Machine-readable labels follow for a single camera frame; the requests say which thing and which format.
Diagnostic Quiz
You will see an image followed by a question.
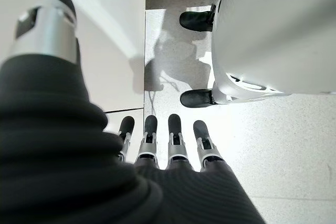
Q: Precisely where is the black robot left foot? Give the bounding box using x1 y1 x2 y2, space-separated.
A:
180 89 219 109

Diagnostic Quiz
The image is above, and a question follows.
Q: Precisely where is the black robot foot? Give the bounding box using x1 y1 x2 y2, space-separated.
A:
179 3 219 33
180 89 219 109

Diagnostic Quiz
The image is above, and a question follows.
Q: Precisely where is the black robot right foot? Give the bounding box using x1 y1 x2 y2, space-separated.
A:
179 3 219 33

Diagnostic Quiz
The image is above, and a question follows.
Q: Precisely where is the white robot body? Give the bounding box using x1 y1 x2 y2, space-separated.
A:
211 0 336 104

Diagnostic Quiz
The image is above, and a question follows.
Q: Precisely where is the white cabinet door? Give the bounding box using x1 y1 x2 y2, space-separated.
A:
0 0 146 114

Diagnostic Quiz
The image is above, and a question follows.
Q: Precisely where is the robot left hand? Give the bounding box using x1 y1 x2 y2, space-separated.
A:
0 0 266 224

